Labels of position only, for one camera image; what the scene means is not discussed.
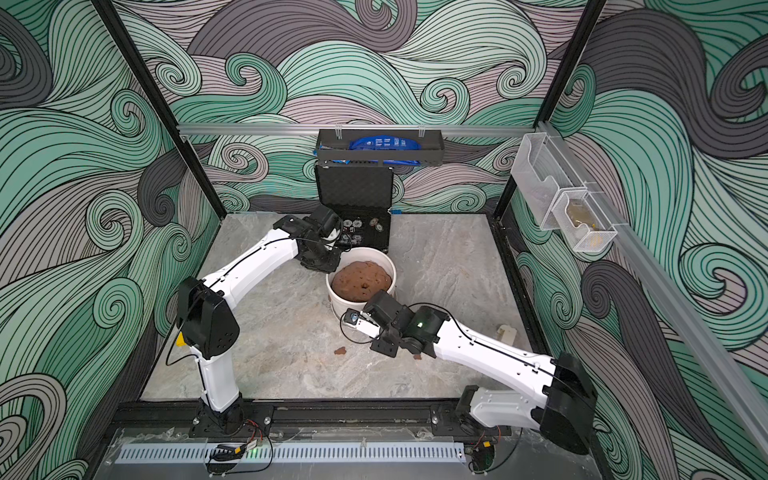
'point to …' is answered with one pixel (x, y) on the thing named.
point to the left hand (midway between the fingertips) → (335, 263)
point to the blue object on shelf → (383, 142)
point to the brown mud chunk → (340, 351)
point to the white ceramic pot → (339, 305)
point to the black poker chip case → (362, 197)
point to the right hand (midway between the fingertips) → (382, 326)
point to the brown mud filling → (360, 280)
